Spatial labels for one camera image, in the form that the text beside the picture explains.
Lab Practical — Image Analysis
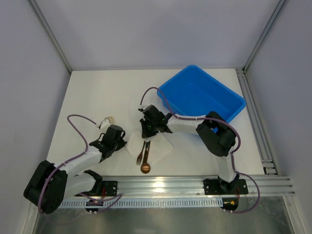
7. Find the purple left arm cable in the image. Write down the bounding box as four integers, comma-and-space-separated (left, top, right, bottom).
38, 114, 122, 215

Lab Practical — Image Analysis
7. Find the aluminium frame post left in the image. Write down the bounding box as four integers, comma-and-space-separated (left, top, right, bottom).
27, 0, 73, 74

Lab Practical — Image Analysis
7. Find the aluminium frame post right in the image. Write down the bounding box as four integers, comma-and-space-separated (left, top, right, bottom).
242, 0, 289, 73

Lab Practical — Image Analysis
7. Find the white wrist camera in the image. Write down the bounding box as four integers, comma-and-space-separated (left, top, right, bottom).
98, 120, 110, 130
138, 105, 148, 112

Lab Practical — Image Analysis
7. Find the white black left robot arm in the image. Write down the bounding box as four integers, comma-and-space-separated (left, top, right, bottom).
23, 125, 126, 214

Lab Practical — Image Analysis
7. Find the white slotted cable duct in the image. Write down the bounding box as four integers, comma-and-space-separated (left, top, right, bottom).
59, 197, 223, 209

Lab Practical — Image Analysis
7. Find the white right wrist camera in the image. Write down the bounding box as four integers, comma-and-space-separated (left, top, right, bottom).
138, 105, 148, 112

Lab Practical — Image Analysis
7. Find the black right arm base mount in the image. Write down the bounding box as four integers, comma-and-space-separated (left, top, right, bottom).
203, 178, 249, 195

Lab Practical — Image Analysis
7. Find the gold fork green handle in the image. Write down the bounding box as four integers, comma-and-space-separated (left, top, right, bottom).
136, 142, 146, 165

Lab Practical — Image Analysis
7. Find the gold knife green handle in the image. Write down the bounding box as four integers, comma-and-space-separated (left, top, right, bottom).
144, 141, 150, 156

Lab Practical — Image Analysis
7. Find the blue plastic bin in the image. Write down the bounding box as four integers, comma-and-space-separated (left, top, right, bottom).
157, 65, 246, 131

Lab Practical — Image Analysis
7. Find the aluminium frame post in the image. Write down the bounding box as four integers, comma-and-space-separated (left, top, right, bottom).
242, 0, 289, 73
27, 0, 73, 74

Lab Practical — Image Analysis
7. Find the beige utensil holder case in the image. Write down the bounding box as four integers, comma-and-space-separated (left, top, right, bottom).
103, 117, 114, 124

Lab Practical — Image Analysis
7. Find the aluminium front rail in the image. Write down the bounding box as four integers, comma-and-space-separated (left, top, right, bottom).
104, 175, 295, 198

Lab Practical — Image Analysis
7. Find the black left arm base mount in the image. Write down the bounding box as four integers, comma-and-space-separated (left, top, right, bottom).
83, 180, 118, 197

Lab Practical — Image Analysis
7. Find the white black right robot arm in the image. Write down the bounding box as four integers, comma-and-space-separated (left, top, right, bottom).
138, 105, 241, 194

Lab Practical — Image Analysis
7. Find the copper spoon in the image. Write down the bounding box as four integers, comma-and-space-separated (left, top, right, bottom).
140, 144, 151, 174

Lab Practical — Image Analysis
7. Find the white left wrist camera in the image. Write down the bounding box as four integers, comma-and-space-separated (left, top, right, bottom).
98, 120, 110, 130

